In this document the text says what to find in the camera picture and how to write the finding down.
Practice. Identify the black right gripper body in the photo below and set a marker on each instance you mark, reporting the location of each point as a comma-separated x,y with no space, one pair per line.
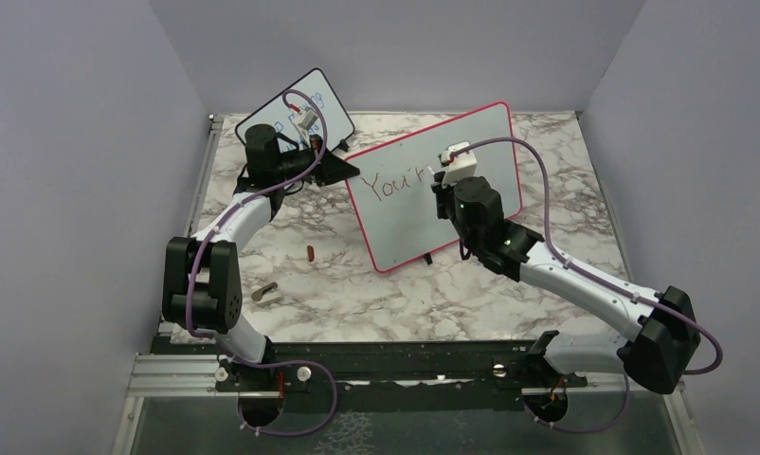
446,209

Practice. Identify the pink framed whiteboard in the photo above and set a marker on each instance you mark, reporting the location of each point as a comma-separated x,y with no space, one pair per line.
393,202

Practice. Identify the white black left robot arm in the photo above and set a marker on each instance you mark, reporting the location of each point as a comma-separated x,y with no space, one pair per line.
202,290

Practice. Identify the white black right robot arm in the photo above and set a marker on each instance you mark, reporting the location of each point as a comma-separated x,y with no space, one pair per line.
654,338

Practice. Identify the black framed written whiteboard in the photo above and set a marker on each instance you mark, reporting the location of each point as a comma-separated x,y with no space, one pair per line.
316,87

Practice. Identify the grey whiteboard eraser block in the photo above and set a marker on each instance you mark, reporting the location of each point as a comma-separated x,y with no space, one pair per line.
267,294

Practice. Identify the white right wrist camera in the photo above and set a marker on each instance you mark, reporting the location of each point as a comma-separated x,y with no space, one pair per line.
457,164

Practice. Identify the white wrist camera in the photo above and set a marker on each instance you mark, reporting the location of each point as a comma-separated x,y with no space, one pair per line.
304,122
457,164

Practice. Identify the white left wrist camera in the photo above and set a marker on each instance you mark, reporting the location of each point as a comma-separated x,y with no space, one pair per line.
304,122

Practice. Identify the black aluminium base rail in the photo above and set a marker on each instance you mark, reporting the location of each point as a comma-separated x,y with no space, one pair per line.
316,378

